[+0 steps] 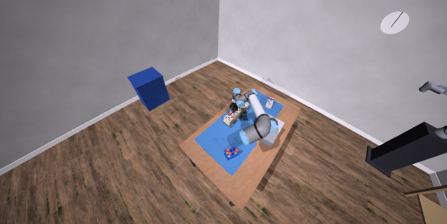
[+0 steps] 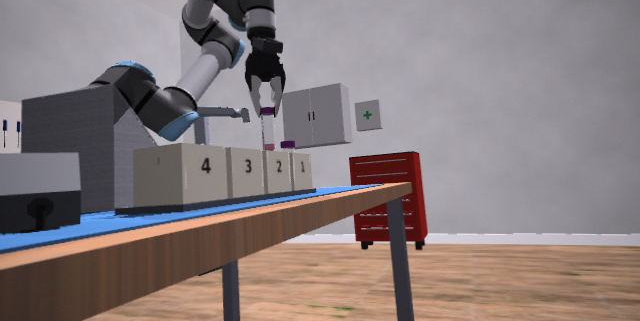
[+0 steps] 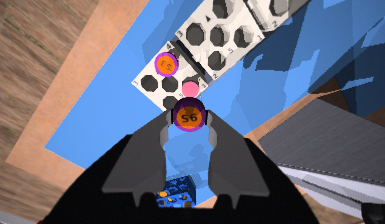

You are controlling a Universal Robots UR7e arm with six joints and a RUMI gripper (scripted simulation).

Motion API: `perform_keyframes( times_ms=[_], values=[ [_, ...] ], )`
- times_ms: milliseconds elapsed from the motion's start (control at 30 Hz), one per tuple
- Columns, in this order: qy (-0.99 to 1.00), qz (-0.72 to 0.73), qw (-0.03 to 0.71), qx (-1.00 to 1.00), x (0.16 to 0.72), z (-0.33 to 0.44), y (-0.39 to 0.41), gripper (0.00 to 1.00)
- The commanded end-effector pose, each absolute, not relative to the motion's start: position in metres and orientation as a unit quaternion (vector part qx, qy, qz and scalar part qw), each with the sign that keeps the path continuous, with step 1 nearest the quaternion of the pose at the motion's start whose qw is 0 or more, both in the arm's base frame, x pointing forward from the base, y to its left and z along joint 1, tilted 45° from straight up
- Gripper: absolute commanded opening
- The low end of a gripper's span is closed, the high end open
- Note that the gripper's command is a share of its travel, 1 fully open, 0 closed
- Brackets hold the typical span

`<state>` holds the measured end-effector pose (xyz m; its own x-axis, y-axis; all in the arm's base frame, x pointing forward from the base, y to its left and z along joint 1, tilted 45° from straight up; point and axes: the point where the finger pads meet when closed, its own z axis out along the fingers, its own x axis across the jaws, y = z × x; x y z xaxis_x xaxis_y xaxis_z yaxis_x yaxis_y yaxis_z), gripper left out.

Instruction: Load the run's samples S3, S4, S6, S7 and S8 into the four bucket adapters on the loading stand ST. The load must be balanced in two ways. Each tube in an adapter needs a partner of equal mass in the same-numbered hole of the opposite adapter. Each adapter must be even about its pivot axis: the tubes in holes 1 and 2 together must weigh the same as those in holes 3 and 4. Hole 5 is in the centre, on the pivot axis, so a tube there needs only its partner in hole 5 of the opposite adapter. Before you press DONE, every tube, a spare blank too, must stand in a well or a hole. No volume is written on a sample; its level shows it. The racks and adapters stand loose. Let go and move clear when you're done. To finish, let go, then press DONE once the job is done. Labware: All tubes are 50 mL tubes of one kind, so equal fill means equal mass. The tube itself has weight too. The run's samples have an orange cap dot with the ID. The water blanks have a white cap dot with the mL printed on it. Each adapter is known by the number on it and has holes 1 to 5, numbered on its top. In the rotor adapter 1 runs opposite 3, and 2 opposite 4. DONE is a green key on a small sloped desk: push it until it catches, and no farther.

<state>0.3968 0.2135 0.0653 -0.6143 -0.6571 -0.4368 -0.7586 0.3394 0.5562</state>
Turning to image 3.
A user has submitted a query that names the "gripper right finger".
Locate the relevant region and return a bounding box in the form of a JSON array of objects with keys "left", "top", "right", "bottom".
[{"left": 205, "top": 109, "right": 320, "bottom": 224}]

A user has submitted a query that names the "white bucket adapter with holes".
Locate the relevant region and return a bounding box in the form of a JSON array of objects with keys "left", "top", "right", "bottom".
[
  {"left": 132, "top": 41, "right": 208, "bottom": 111},
  {"left": 176, "top": 0, "right": 265, "bottom": 80},
  {"left": 243, "top": 0, "right": 308, "bottom": 32}
]

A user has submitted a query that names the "blue mat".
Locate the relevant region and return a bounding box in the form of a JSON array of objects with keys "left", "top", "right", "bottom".
[{"left": 44, "top": 0, "right": 385, "bottom": 206}]

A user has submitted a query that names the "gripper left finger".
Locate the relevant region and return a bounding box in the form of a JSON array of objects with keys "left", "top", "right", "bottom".
[{"left": 43, "top": 108, "right": 173, "bottom": 224}]

